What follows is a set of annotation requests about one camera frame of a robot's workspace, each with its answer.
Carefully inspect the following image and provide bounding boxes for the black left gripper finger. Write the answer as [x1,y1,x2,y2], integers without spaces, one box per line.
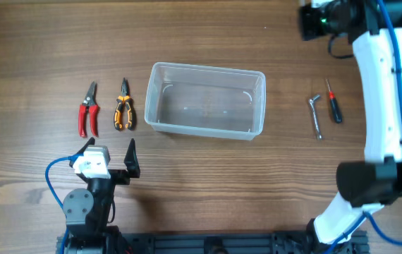
[123,138,140,178]
[69,138,95,167]

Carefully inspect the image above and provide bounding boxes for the clear plastic container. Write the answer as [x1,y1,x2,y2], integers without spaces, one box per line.
[144,62,266,140]

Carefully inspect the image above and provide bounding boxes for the black red precision screwdriver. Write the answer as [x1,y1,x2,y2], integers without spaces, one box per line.
[326,78,343,123]

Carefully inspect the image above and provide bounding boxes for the silver socket wrench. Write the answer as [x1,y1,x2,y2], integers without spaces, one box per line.
[308,94,322,140]

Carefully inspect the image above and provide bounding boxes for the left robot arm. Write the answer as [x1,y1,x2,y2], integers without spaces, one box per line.
[56,138,140,254]

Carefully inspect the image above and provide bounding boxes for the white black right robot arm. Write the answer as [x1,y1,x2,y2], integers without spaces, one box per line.
[299,0,402,253]

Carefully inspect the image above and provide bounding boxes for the orange black pliers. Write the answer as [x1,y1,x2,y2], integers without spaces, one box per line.
[114,78,136,131]

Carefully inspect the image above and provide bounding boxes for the red handled snips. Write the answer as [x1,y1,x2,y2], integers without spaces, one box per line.
[78,81,99,138]

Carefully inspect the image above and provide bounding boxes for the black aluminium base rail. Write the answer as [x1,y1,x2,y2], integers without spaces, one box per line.
[56,229,370,254]

